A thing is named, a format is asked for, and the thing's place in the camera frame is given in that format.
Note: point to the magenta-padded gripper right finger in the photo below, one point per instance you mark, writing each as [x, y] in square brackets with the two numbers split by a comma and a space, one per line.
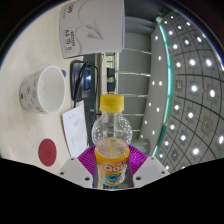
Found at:
[150, 170]

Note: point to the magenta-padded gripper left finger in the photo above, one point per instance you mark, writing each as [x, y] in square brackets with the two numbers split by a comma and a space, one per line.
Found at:
[75, 170]

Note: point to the yellow-capped clear drink bottle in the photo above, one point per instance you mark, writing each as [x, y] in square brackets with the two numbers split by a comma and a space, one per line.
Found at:
[111, 133]

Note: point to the flat round red coaster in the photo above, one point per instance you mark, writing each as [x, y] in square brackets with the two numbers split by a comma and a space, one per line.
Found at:
[47, 152]

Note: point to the white printed paper sheet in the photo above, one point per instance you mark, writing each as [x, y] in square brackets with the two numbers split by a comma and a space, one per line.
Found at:
[76, 130]

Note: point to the white patterned paper cup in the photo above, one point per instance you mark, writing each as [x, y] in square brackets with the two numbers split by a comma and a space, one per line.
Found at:
[50, 90]

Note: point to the ceiling lights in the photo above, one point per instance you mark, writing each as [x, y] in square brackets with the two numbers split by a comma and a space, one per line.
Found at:
[193, 88]

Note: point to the black office chairs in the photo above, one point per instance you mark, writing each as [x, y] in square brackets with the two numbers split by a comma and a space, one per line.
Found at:
[110, 80]

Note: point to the long conference desk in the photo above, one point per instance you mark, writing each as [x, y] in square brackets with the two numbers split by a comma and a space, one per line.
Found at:
[102, 60]

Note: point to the white copy paper box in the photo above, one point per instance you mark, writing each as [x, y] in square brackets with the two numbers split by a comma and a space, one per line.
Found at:
[93, 26]

